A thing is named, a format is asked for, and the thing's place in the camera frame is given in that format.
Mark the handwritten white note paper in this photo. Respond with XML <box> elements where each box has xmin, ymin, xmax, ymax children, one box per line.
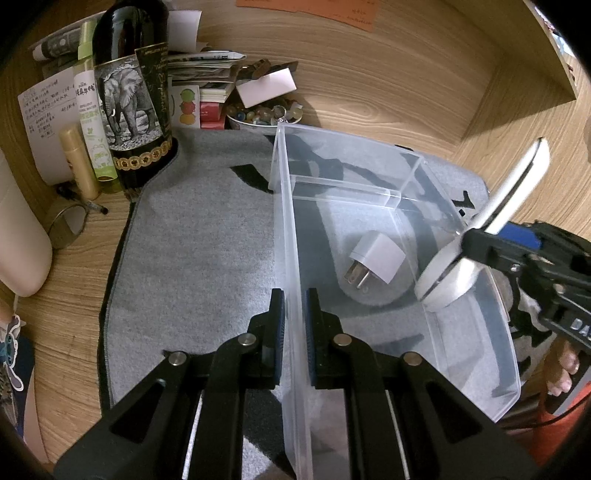
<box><xmin>17</xmin><ymin>76</ymin><xmax>81</xmax><ymax>185</ymax></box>

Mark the white paper sheet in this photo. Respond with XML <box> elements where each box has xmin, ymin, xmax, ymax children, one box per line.
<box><xmin>166</xmin><ymin>10</ymin><xmax>208</xmax><ymax>54</ymax></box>

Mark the wooden shelf divider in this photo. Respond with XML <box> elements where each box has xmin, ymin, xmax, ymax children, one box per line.
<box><xmin>455</xmin><ymin>0</ymin><xmax>580</xmax><ymax>160</ymax></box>

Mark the dark brown object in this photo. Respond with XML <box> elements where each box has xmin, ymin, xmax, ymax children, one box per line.
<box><xmin>242</xmin><ymin>59</ymin><xmax>296</xmax><ymax>80</ymax></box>

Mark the fruit print card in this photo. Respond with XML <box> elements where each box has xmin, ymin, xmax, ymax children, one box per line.
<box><xmin>168</xmin><ymin>84</ymin><xmax>201</xmax><ymax>130</ymax></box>

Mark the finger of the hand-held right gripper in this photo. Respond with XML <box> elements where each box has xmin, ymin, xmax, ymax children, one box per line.
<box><xmin>501</xmin><ymin>220</ymin><xmax>591</xmax><ymax>287</ymax></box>
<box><xmin>462</xmin><ymin>226</ymin><xmax>561</xmax><ymax>305</ymax></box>

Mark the stack of booklets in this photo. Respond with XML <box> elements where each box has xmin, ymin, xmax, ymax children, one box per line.
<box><xmin>166</xmin><ymin>48</ymin><xmax>245</xmax><ymax>104</ymax></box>

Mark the red box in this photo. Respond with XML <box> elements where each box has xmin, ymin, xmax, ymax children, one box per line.
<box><xmin>199</xmin><ymin>102</ymin><xmax>227</xmax><ymax>131</ymax></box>

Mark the white power adapter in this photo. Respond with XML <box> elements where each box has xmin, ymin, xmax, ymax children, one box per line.
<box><xmin>343</xmin><ymin>232</ymin><xmax>407</xmax><ymax>291</ymax></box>

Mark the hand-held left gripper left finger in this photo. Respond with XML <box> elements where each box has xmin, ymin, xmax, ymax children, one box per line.
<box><xmin>54</xmin><ymin>288</ymin><xmax>286</xmax><ymax>480</ymax></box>

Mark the orange paper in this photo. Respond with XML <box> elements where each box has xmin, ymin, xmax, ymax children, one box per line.
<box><xmin>235</xmin><ymin>0</ymin><xmax>380</xmax><ymax>33</ymax></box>

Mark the orange clothing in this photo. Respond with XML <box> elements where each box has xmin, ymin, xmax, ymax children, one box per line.
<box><xmin>529</xmin><ymin>342</ymin><xmax>591</xmax><ymax>467</ymax></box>

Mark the bowl of coloured beads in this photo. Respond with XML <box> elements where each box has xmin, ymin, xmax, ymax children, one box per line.
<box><xmin>225</xmin><ymin>95</ymin><xmax>305</xmax><ymax>136</ymax></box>

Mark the white handheld massager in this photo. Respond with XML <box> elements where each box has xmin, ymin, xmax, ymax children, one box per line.
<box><xmin>414</xmin><ymin>138</ymin><xmax>551</xmax><ymax>313</ymax></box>

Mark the cream cylindrical container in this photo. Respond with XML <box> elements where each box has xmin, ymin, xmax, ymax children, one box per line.
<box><xmin>0</xmin><ymin>150</ymin><xmax>53</xmax><ymax>297</ymax></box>

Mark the round metal mirror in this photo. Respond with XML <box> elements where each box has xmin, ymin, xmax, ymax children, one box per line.
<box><xmin>46</xmin><ymin>203</ymin><xmax>88</xmax><ymax>250</ymax></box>

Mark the black pen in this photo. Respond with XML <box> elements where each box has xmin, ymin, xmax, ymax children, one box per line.
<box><xmin>56</xmin><ymin>185</ymin><xmax>109</xmax><ymax>215</ymax></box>

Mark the grey felt mat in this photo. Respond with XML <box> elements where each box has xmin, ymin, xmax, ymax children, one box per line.
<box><xmin>99</xmin><ymin>126</ymin><xmax>561</xmax><ymax>480</ymax></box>

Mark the yellow tube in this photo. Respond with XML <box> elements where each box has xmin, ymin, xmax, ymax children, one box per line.
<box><xmin>58</xmin><ymin>127</ymin><xmax>100</xmax><ymax>200</ymax></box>

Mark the green spray bottle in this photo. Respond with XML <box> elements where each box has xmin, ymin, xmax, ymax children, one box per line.
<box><xmin>73</xmin><ymin>19</ymin><xmax>123</xmax><ymax>195</ymax></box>

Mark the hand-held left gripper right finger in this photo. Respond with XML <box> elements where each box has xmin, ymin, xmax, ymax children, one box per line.
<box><xmin>305</xmin><ymin>288</ymin><xmax>539</xmax><ymax>480</ymax></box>

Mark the blue cartoon sticker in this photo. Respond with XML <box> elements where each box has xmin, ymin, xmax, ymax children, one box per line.
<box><xmin>0</xmin><ymin>314</ymin><xmax>26</xmax><ymax>393</ymax></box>

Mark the white card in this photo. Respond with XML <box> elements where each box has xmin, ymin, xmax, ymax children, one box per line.
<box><xmin>236</xmin><ymin>68</ymin><xmax>296</xmax><ymax>108</ymax></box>

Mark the dark elephant label wine bottle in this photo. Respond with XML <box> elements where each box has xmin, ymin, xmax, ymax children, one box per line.
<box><xmin>92</xmin><ymin>0</ymin><xmax>181</xmax><ymax>192</ymax></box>

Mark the clear plastic storage box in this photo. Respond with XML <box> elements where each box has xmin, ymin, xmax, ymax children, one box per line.
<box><xmin>269</xmin><ymin>122</ymin><xmax>522</xmax><ymax>480</ymax></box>

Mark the rolled newspaper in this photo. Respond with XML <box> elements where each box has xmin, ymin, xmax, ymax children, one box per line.
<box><xmin>30</xmin><ymin>28</ymin><xmax>84</xmax><ymax>61</ymax></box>

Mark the person's right hand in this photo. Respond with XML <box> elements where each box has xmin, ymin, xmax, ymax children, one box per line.
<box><xmin>547</xmin><ymin>339</ymin><xmax>580</xmax><ymax>395</ymax></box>

